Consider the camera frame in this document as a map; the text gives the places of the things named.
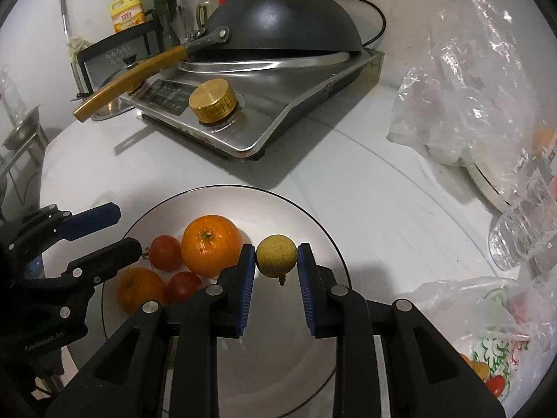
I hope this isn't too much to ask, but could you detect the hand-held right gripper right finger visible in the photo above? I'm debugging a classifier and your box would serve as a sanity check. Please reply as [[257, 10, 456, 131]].
[[297, 243, 508, 418]]

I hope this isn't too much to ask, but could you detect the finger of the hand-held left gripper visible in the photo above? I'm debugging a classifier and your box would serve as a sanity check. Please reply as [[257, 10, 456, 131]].
[[9, 202, 121, 266], [61, 238, 143, 289]]

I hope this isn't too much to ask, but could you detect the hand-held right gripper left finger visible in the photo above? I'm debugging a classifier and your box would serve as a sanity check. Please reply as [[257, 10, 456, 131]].
[[46, 244, 257, 418]]

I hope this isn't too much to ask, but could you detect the small yellow-green lime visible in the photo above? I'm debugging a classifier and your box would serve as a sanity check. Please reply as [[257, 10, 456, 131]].
[[255, 234, 299, 287]]

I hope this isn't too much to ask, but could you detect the red tomato with stem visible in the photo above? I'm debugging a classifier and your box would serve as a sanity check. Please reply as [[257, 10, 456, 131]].
[[146, 235, 182, 271]]

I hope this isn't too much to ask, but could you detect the large orange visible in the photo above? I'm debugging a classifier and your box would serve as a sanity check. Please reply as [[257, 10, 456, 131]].
[[180, 215, 243, 277]]

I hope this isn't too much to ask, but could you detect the white plate with dark rim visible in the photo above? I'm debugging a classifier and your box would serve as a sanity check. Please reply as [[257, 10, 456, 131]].
[[101, 185, 349, 414]]

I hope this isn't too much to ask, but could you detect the printed plastic bag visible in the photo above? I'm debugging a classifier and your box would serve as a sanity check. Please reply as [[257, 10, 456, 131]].
[[394, 265, 557, 410]]

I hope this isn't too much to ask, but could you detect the metal stand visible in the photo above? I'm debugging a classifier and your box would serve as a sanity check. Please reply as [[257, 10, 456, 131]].
[[0, 126, 50, 201]]

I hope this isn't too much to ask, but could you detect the glass pot lid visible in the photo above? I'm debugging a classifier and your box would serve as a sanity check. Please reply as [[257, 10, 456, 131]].
[[89, 54, 149, 118]]

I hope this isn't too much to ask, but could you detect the steel basin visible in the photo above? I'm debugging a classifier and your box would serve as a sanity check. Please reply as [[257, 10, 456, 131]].
[[3, 107, 42, 151]]

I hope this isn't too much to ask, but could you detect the gold cooker knob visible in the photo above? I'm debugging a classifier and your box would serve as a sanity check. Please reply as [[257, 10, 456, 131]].
[[188, 79, 238, 123]]

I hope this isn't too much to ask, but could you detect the black metal rack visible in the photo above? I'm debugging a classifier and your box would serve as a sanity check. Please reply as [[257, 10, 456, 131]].
[[72, 9, 164, 96]]

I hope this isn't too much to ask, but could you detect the steel induction cooker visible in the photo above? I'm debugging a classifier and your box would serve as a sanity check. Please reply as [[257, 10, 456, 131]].
[[119, 50, 386, 162]]

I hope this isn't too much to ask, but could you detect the white dish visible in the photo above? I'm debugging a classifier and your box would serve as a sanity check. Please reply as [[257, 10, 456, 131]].
[[463, 161, 514, 210]]

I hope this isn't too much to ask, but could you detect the yellow detergent bottle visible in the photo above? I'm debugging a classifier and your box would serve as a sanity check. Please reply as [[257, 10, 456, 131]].
[[109, 0, 148, 33]]

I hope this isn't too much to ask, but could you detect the clear water bottle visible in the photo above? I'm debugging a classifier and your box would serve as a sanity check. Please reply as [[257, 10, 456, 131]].
[[488, 139, 557, 271]]

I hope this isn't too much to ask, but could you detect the clear plastic bag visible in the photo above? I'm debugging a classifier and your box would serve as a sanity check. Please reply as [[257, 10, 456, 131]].
[[387, 0, 557, 210]]

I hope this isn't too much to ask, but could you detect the oil bottle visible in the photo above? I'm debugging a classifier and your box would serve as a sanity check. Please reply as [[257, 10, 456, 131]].
[[196, 0, 216, 29]]

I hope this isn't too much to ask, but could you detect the black wok with wooden handle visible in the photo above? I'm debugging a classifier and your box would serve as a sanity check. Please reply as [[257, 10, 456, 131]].
[[73, 0, 364, 123]]

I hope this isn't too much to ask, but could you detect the black cooker cable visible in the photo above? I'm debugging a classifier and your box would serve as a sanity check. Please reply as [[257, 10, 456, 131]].
[[239, 0, 388, 48]]

